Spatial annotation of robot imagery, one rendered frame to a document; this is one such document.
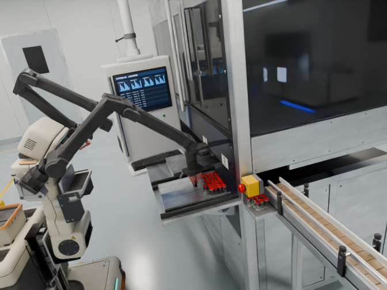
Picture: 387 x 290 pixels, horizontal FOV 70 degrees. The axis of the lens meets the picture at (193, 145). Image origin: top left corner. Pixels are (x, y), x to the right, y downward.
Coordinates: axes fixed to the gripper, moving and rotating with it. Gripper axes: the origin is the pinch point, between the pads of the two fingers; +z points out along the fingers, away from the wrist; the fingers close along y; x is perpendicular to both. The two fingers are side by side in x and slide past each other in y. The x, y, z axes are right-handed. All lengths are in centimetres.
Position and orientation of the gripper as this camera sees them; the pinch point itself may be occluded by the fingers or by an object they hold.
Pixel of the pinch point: (194, 182)
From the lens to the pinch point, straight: 151.1
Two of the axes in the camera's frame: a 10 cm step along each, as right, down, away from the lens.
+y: 8.6, -3.0, 4.1
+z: 1.4, 9.2, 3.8
